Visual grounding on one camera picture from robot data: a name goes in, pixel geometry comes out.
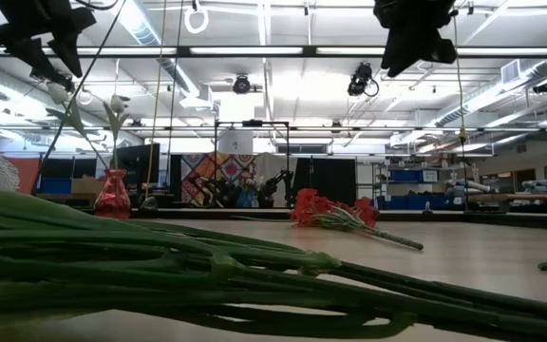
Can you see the overhead beam with light strips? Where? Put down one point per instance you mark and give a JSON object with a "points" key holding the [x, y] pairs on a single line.
{"points": [[309, 50]]}

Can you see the black monitor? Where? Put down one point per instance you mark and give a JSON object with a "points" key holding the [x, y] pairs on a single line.
{"points": [[136, 166]]}

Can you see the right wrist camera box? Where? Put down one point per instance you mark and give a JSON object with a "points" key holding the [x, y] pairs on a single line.
{"points": [[444, 50]]}

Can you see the black aluminium table frame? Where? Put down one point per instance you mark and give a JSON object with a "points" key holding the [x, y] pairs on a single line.
{"points": [[444, 217]]}

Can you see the black cage frame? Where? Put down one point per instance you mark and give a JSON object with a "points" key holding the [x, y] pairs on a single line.
{"points": [[215, 166]]}

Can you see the white artificial tulip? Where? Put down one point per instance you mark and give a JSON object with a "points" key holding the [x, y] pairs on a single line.
{"points": [[58, 93], [117, 103]]}

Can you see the black overhead camera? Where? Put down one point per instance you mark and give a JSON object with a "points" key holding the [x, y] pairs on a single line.
{"points": [[241, 84]]}

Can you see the red blossom spray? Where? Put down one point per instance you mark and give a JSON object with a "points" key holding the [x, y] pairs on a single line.
{"points": [[311, 204]]}

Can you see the black rounded clamp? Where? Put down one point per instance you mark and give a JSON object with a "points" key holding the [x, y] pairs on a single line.
{"points": [[149, 204]]}

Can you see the ceiling vent grille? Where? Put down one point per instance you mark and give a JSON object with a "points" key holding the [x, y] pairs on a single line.
{"points": [[511, 71]]}

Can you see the black ceiling speaker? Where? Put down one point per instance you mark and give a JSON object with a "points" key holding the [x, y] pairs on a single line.
{"points": [[544, 87]]}

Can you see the white hanging box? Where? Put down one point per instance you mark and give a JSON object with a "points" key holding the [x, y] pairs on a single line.
{"points": [[235, 141]]}

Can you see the colourful patterned quilt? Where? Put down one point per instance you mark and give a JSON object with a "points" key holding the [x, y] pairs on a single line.
{"points": [[207, 176]]}

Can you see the blue storage bin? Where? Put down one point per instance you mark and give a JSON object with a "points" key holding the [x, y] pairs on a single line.
{"points": [[416, 202], [404, 176], [55, 185]]}

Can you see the wooden workbench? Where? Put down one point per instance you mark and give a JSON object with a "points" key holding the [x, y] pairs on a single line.
{"points": [[520, 197]]}

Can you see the black curtain panel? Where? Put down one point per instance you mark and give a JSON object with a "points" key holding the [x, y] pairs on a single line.
{"points": [[330, 183]]}

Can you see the cardboard box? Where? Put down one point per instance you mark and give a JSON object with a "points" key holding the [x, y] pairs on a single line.
{"points": [[82, 185]]}

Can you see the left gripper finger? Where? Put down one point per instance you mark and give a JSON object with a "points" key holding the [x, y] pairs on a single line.
{"points": [[71, 43], [33, 57]]}

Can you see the red glass vase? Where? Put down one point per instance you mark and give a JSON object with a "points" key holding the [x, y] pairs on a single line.
{"points": [[112, 199]]}

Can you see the orange panel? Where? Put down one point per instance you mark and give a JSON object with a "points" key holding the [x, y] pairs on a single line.
{"points": [[24, 173]]}

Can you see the green flower stems foreground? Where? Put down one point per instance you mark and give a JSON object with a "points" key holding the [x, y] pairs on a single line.
{"points": [[112, 266]]}

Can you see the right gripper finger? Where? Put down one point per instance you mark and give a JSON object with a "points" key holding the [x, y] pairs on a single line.
{"points": [[425, 40], [399, 50]]}

